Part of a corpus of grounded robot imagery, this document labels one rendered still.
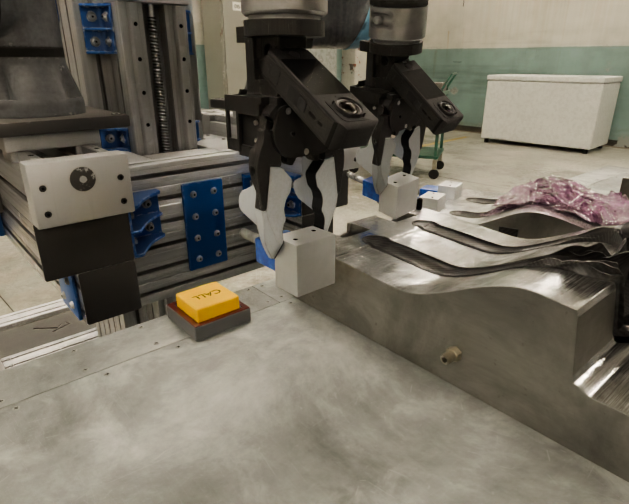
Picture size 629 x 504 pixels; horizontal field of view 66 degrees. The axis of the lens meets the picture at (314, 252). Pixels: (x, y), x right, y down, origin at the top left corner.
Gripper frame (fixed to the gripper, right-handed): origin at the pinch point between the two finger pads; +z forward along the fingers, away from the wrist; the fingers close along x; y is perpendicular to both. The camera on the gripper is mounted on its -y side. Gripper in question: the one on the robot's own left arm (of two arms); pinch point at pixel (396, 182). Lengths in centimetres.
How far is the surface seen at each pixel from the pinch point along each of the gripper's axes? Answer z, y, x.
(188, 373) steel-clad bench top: 8.0, -6.3, 40.4
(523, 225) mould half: 7.4, -14.3, -15.2
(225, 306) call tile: 7.3, 0.0, 31.7
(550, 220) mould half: 5.6, -17.7, -16.5
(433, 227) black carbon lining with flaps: 5.1, -7.4, -0.6
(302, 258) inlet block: -6.3, -13.9, 30.1
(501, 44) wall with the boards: 109, 371, -681
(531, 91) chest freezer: 144, 267, -595
